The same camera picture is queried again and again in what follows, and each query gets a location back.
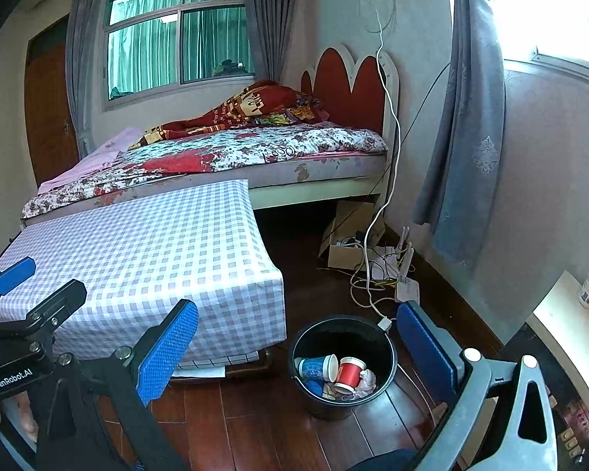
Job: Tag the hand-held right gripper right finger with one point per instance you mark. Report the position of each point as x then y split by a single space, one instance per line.
424 348

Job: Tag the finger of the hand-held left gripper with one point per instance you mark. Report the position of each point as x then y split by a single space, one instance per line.
14 274
61 301

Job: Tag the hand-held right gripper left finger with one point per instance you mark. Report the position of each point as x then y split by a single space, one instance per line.
169 353

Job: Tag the white tissue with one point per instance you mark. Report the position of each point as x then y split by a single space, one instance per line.
365 382

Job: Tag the red paper cup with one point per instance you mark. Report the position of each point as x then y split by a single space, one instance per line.
349 375

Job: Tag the black plastic bin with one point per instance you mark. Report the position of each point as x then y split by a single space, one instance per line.
343 336

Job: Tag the beige cloth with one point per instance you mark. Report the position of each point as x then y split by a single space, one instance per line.
331 391

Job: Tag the blue and white paper cup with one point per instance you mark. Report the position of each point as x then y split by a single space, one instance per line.
314 365

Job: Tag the blue cloth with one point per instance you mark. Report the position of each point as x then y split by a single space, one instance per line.
314 387

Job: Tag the person's left hand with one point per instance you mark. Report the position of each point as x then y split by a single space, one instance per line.
27 417

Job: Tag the white router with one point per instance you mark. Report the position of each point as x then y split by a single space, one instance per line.
407 289

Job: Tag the checkered tablecloth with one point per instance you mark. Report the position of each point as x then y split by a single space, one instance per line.
152 255

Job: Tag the cardboard box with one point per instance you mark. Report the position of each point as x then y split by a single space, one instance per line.
346 255

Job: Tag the pink cloth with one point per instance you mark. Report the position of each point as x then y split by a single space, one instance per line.
93 157

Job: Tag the white desk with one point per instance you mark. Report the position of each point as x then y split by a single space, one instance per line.
564 314

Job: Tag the dark cabinet with switches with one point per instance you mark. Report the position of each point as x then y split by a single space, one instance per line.
569 417

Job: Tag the brown wooden door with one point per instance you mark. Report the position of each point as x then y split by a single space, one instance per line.
49 117

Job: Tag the grey mattress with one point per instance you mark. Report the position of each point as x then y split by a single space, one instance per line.
334 167

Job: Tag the grey embroidered curtain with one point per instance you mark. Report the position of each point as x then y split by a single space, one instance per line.
471 132

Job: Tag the narrow grey curtain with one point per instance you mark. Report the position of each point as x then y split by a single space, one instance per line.
86 59

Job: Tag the floral bedsheet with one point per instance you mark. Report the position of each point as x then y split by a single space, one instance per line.
275 144

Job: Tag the red patterned blanket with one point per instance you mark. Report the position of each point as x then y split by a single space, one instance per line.
240 105

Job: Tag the sliding glass window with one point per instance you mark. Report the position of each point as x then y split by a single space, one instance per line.
147 44

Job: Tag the red and white headboard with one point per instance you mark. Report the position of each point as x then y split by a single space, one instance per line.
353 88

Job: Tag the grey pleated curtain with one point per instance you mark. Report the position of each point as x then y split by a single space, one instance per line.
270 24

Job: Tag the bright side window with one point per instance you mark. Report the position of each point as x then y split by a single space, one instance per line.
549 10

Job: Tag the white bed frame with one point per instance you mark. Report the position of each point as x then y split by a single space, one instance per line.
319 191

